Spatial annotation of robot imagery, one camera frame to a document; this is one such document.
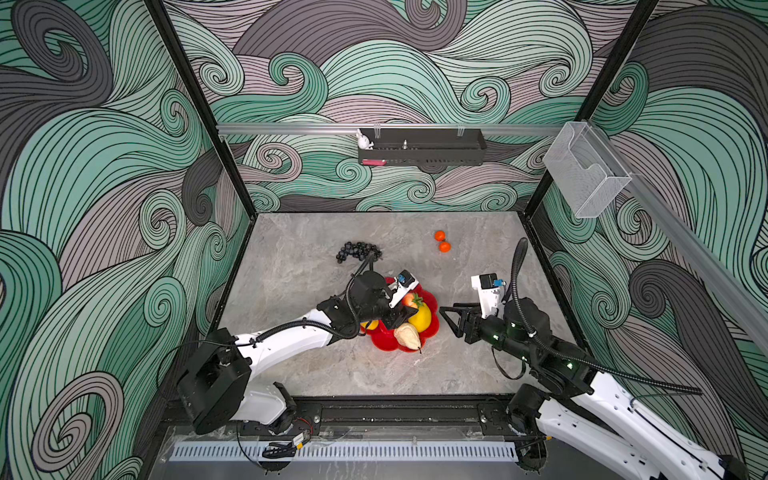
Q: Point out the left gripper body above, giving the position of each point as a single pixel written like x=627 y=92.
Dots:
x=381 y=311

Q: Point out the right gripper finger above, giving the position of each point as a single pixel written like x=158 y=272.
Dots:
x=460 y=308
x=460 y=328

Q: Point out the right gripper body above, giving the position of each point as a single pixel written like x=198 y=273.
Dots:
x=498 y=332

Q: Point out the large yellow lemon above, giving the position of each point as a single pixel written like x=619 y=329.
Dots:
x=422 y=319

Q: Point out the red flower-shaped fruit bowl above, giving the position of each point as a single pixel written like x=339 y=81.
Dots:
x=384 y=339

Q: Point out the black grape bunch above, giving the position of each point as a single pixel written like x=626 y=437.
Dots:
x=359 y=251

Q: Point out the beige pear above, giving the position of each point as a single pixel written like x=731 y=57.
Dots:
x=408 y=337

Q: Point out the small yellow lemon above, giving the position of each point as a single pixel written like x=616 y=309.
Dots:
x=370 y=325

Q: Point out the red strawberry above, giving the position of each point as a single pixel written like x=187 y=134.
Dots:
x=412 y=300

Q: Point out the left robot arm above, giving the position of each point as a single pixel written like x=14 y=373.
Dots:
x=220 y=381

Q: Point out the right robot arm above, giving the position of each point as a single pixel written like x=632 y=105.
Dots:
x=577 y=401

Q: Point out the white figurine on shelf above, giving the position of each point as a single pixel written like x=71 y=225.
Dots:
x=363 y=141

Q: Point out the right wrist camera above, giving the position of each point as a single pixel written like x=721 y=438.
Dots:
x=490 y=290

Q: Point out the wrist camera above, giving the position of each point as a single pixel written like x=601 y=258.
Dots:
x=403 y=283
x=490 y=290

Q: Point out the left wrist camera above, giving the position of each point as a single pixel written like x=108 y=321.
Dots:
x=403 y=283

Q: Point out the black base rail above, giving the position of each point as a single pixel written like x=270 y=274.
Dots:
x=490 y=412

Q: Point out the black wall shelf tray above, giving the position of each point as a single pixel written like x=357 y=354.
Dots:
x=431 y=149

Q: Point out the clear plastic wall bin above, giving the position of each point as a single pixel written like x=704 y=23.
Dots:
x=587 y=169

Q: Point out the aluminium wall rail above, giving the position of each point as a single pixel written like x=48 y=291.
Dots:
x=327 y=129

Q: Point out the white slotted cable duct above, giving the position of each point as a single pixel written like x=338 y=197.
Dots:
x=451 y=451

